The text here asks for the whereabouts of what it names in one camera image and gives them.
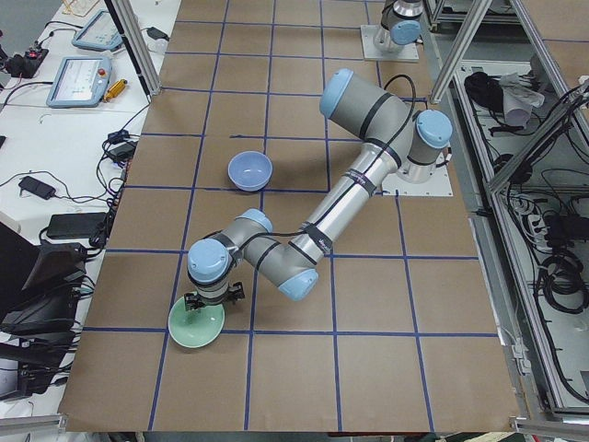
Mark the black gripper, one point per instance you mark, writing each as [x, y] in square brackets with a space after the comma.
[209, 304]

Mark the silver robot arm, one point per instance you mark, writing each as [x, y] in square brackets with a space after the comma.
[395, 139]
[399, 26]

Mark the blue bowl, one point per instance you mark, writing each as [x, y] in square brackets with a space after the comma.
[250, 171]

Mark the black flat power brick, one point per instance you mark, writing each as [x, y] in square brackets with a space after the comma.
[71, 226]

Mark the brown paper table cover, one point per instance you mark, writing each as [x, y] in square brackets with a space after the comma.
[397, 335]

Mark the black power adapter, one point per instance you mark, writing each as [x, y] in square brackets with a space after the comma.
[37, 188]

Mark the yellow cylindrical tool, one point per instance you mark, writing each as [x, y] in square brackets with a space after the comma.
[115, 90]

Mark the near blue teach pendant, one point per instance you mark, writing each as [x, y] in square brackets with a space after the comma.
[81, 82]

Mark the blue teach pendant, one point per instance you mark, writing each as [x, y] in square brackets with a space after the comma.
[81, 82]
[99, 34]

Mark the far blue teach pendant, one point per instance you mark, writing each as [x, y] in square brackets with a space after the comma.
[99, 34]

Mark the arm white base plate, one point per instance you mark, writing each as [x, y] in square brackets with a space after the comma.
[378, 46]
[428, 182]

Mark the aluminium frame post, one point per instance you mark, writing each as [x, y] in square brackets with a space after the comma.
[121, 12]

